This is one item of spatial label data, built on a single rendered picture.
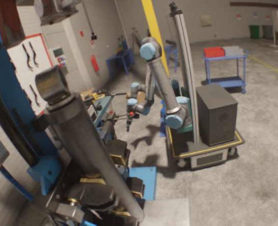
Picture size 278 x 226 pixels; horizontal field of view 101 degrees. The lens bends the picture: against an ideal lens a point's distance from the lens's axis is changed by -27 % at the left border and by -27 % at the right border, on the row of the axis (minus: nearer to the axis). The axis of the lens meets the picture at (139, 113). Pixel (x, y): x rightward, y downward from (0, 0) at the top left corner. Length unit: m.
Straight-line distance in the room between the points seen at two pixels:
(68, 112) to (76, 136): 0.13
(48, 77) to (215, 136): 1.65
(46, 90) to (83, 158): 0.39
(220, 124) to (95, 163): 1.32
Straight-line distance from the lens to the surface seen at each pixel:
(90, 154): 0.84
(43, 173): 0.96
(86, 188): 0.96
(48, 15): 0.64
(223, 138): 1.90
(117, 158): 1.05
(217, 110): 1.63
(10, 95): 1.09
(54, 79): 0.72
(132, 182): 1.46
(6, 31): 0.92
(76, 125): 0.75
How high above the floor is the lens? 1.68
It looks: 29 degrees down
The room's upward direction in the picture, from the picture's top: 17 degrees counter-clockwise
